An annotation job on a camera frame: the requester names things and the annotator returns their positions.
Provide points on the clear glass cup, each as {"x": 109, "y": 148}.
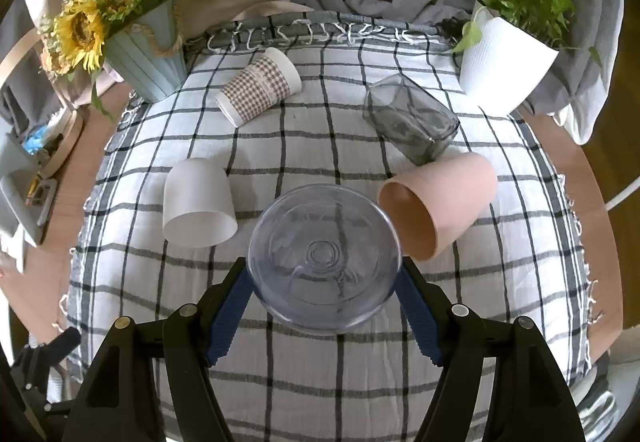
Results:
{"x": 324, "y": 258}

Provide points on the pink plastic cup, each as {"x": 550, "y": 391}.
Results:
{"x": 440, "y": 204}

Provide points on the grey square glass cup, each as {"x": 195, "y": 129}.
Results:
{"x": 410, "y": 119}

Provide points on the green potted plant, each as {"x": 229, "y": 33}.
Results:
{"x": 525, "y": 4}

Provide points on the round wooden tray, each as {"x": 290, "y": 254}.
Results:
{"x": 60, "y": 142}

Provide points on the white ribbed plant pot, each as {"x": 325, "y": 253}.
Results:
{"x": 502, "y": 67}

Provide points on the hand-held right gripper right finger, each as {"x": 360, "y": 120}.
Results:
{"x": 418, "y": 317}

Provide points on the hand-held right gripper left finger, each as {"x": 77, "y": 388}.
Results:
{"x": 231, "y": 317}

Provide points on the white frosted cup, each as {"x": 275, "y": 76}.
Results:
{"x": 197, "y": 204}

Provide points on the checkered tablecloth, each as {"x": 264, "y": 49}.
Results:
{"x": 325, "y": 172}

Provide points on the checkered paper cup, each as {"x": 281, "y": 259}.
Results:
{"x": 260, "y": 87}

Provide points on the light blue flower pot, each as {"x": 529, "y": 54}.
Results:
{"x": 147, "y": 62}

